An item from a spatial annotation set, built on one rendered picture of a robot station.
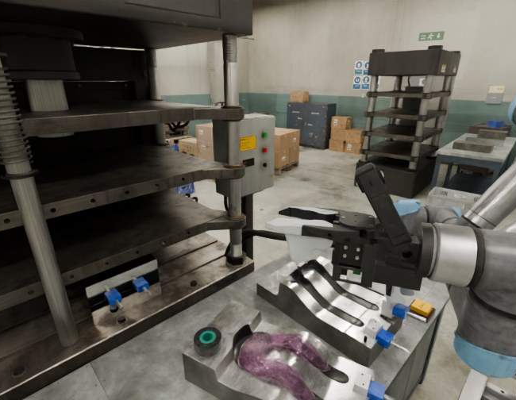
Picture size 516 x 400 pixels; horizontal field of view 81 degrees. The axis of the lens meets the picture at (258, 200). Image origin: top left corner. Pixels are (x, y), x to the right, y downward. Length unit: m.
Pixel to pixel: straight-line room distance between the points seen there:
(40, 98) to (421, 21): 7.12
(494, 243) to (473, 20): 7.11
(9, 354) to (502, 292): 1.37
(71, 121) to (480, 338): 1.11
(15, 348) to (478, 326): 1.34
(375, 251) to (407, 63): 4.53
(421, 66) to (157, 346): 4.45
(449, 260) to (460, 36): 7.13
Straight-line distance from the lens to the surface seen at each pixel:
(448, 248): 0.42
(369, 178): 0.41
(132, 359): 1.18
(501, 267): 0.44
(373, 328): 1.10
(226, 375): 0.98
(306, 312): 1.17
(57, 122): 1.13
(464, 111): 7.40
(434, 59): 4.79
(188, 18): 1.16
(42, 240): 1.12
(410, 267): 0.45
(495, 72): 7.33
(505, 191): 0.97
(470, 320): 0.50
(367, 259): 0.42
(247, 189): 1.60
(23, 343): 1.43
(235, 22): 1.28
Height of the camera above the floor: 1.64
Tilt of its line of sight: 21 degrees down
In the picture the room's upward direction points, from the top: straight up
